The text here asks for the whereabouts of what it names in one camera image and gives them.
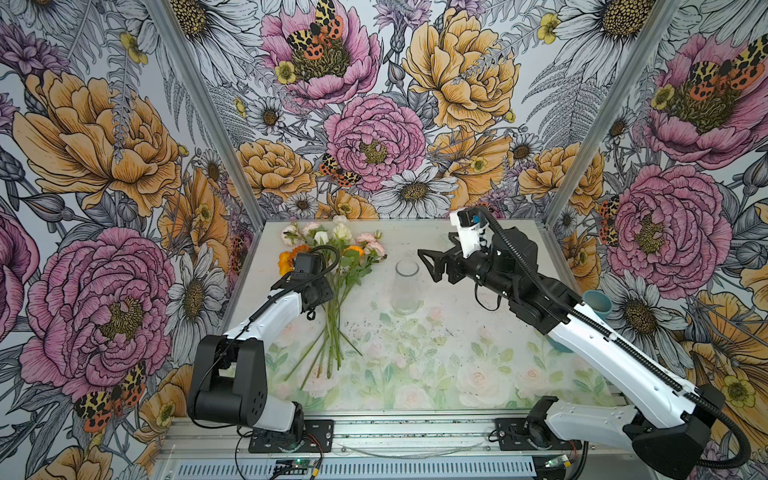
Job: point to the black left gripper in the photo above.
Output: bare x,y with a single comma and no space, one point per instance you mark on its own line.
320,294

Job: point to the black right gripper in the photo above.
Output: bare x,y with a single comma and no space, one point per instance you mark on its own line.
452,263

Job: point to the clear glass vase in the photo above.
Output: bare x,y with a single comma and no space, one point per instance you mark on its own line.
406,294

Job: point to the pink carnation flower stem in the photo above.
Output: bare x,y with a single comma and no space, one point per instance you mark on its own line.
317,362

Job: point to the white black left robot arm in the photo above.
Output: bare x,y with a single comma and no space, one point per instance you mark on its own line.
229,386

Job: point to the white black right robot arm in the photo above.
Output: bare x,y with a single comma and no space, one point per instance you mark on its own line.
669,423

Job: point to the teal cylindrical vase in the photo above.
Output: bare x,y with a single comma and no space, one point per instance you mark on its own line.
600,304

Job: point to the orange yellow ranunculus stem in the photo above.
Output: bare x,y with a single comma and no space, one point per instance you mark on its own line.
286,262

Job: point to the pink tipped rosebud stem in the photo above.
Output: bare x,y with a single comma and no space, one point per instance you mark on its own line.
295,234

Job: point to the orange flower stem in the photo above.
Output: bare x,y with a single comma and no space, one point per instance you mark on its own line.
354,252

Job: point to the pink white rose stem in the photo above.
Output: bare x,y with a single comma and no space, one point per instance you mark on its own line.
375,254

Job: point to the green circuit board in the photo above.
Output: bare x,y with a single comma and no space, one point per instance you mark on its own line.
299,466

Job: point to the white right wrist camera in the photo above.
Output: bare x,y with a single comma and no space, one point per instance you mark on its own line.
470,224

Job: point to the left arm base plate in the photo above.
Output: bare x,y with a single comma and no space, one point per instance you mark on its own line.
316,437

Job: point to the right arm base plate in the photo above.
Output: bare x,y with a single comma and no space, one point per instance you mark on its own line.
518,434

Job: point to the aluminium front rail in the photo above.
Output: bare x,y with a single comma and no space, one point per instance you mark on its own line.
411,433

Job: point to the left aluminium corner post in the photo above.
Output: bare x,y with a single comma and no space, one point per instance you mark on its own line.
172,36

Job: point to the aluminium corner post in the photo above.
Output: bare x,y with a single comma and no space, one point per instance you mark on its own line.
172,36
659,20

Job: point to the right aluminium corner post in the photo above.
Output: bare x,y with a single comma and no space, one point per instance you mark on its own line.
659,20

